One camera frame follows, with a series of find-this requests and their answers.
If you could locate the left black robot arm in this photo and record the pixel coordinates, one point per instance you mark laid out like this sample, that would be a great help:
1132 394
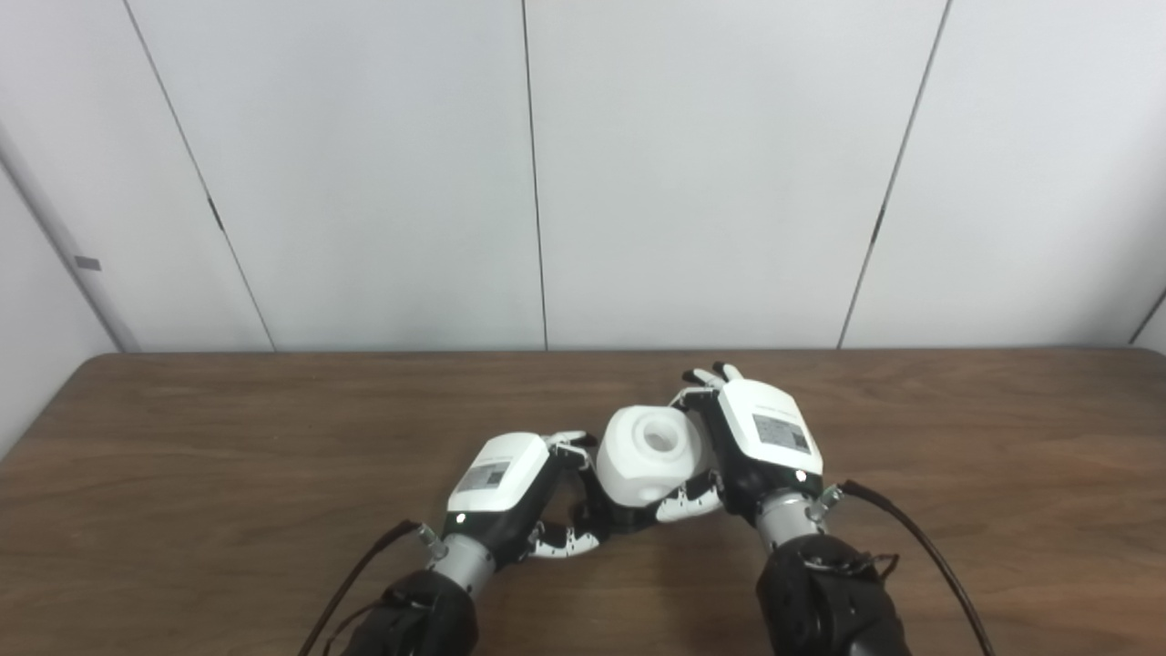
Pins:
419 620

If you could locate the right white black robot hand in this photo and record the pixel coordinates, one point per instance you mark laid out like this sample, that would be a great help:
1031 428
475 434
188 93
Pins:
770 428

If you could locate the round white piece with holes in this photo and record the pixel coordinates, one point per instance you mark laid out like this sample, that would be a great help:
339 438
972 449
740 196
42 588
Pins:
629 474

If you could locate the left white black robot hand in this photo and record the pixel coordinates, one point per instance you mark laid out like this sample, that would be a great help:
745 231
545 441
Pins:
501 478

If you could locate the small gray wall tag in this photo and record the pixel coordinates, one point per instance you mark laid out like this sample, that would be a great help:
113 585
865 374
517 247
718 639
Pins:
87 263

